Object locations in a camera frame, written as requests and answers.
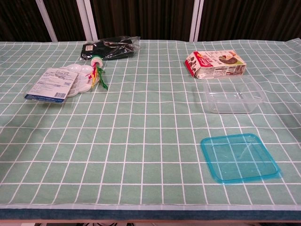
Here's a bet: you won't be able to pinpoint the colourful tassel ring toy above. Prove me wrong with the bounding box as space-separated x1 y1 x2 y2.
85 54 109 91

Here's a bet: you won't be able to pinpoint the dark pleated curtain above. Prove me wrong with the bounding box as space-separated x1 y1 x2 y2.
0 0 301 42

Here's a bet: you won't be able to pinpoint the clear plastic container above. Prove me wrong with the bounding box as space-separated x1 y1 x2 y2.
202 76 264 114

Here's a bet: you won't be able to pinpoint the red white snack carton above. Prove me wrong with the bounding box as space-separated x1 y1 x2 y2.
184 50 247 80

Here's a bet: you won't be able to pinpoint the white paint palette with card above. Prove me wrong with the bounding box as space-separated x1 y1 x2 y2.
24 65 96 104

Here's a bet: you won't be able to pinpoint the wide double white frame post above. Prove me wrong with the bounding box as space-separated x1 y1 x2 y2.
75 0 98 42

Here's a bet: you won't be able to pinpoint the black gloves in plastic bag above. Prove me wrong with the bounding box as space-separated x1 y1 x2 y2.
79 35 141 61

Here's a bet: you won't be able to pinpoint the translucent blue plastic lid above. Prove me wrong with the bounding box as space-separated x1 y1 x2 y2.
199 133 282 185

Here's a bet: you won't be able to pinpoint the dark blue table underlay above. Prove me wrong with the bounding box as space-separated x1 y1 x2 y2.
0 208 301 222

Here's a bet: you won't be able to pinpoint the thin white frame post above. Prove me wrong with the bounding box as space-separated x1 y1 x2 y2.
35 0 58 42

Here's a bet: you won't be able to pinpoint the green checked tablecloth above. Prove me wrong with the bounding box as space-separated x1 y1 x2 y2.
0 40 301 211

